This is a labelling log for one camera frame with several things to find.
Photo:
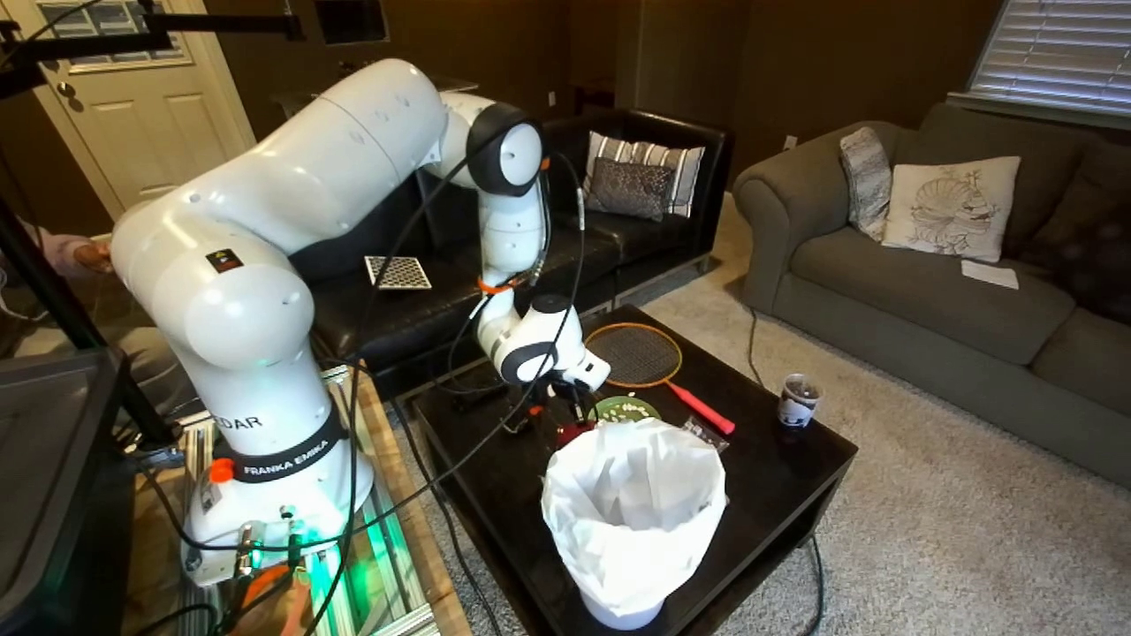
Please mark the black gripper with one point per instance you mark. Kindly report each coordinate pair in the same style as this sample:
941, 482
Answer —
566, 400

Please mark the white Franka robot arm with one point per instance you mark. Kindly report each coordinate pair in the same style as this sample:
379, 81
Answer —
306, 164

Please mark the green bowl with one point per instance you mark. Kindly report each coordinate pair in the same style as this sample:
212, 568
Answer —
628, 412

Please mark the white bin with bag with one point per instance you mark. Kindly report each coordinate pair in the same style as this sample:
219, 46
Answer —
630, 516

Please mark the black leather sofa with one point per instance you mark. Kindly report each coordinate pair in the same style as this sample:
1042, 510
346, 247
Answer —
391, 329

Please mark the black coffee table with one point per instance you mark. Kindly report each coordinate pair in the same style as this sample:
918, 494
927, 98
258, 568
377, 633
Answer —
779, 473

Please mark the gray brown patterned pillow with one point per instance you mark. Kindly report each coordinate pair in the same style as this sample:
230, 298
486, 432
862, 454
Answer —
630, 189

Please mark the white striped pillow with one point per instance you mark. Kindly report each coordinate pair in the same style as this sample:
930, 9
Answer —
612, 145

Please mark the orange round knob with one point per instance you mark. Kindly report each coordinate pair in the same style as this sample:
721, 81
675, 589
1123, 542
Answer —
219, 473

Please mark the gray striped pillow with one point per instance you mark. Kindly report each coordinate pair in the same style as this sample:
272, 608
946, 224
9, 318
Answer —
867, 178

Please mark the gray fabric sofa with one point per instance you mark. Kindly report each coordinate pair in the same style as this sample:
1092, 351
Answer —
941, 294

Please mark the white printed pillow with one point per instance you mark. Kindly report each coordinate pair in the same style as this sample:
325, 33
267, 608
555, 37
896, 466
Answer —
954, 208

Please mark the white paper sheet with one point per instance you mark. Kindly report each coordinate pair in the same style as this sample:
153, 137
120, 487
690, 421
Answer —
992, 273

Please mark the white panel door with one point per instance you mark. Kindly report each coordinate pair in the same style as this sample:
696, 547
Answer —
144, 130

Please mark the seated person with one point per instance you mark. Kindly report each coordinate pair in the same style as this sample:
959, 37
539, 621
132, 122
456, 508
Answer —
70, 250

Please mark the dark gray equipment case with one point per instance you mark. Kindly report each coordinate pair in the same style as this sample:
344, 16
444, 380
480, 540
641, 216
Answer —
46, 498

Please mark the dark dotted pillow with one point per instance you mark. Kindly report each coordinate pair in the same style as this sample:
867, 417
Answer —
1088, 253

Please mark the window blinds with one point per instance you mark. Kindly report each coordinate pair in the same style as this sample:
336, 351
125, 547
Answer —
1062, 55

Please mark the wooden robot mount table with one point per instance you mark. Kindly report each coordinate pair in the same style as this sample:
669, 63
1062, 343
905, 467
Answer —
393, 533

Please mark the white wall outlet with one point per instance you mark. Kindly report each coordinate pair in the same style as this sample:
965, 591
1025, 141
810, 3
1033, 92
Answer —
789, 141

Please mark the dark wall frame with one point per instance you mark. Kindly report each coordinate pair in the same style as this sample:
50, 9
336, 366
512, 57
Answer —
350, 21

